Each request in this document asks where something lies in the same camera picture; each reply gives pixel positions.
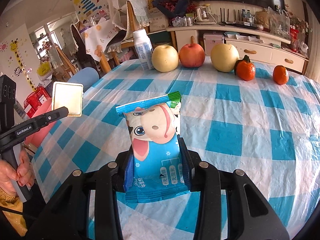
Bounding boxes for blue cow snack packet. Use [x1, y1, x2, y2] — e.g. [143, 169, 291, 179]
[116, 91, 188, 203]

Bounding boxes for person's left hand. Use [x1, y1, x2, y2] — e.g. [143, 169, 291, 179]
[1, 149, 35, 197]

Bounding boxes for pink plastic bucket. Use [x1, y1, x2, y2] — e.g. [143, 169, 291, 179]
[23, 97, 60, 149]

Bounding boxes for red gift boxes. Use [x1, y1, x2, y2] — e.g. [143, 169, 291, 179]
[24, 85, 50, 118]

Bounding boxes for yellow bag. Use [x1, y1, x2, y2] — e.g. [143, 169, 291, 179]
[37, 61, 52, 76]

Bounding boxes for light wooden chair left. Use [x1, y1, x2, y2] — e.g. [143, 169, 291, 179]
[54, 44, 77, 80]

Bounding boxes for blue white checkered tablecloth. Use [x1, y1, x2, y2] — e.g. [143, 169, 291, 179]
[33, 60, 319, 237]

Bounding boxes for blue cushion stool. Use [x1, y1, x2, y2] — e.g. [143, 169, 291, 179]
[68, 67, 100, 92]

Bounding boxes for yellow pear near bottle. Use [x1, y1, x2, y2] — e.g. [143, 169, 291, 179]
[152, 45, 179, 73]

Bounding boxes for red apple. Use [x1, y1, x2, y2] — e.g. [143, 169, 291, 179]
[179, 36, 206, 68]

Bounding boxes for orange tangerine with leaf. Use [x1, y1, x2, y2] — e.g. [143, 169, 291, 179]
[234, 55, 255, 81]

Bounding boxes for dark wooden chair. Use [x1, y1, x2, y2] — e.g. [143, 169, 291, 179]
[71, 24, 89, 68]

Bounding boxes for yellow pear right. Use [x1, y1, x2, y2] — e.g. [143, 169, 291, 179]
[210, 43, 239, 73]

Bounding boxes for wooden dining chair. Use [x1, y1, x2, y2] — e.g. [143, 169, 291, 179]
[100, 0, 151, 73]

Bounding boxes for pink storage box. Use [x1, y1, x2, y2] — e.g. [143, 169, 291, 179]
[203, 32, 224, 55]

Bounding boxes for white plastic milk bottle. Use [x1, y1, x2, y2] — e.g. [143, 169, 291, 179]
[133, 29, 154, 70]

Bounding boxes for small orange tangerine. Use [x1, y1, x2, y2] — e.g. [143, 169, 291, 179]
[273, 65, 289, 85]

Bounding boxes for white orange-print table cover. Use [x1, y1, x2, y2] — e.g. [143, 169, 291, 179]
[84, 17, 119, 62]

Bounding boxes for white TV cabinet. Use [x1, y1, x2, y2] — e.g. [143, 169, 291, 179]
[166, 24, 309, 75]

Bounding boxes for white electric kettle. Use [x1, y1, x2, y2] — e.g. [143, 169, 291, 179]
[195, 4, 217, 25]

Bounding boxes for dark blue flower bouquet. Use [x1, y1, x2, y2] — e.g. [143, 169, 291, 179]
[152, 0, 190, 20]

